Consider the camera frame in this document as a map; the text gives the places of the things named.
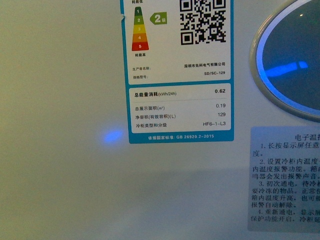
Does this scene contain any oval temperature control panel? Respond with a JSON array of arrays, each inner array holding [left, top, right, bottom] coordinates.
[[249, 0, 320, 122]]

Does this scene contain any white chest freezer blue rim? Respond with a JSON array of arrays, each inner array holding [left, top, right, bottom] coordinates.
[[0, 0, 320, 240]]

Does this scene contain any grey instruction sticker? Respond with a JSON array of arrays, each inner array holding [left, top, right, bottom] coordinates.
[[247, 126, 320, 234]]

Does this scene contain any China energy label sticker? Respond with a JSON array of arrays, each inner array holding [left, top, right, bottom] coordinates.
[[120, 0, 234, 144]]

